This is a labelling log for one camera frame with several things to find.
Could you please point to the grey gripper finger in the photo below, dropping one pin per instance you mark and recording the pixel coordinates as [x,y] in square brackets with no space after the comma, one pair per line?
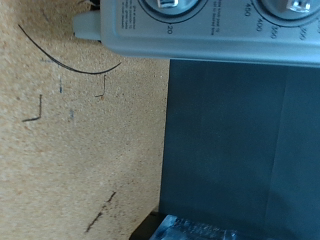
[180,230]

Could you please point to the silver toaster oven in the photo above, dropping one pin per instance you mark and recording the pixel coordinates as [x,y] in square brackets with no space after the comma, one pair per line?
[216,43]

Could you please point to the silver oven knob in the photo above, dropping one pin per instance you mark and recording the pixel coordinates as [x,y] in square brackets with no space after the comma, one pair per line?
[293,6]
[173,5]

